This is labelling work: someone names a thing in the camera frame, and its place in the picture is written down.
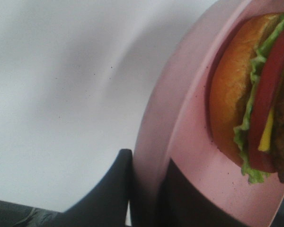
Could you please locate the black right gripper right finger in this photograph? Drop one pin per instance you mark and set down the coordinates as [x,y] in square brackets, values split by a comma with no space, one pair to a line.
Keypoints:
[180,204]

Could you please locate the pink round plate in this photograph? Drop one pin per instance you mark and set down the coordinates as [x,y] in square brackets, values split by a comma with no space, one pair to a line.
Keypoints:
[175,126]

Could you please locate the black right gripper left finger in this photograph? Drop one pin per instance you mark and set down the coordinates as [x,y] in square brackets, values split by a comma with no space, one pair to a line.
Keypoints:
[106,204]

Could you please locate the toy burger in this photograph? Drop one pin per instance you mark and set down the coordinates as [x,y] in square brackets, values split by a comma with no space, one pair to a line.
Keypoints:
[246,102]

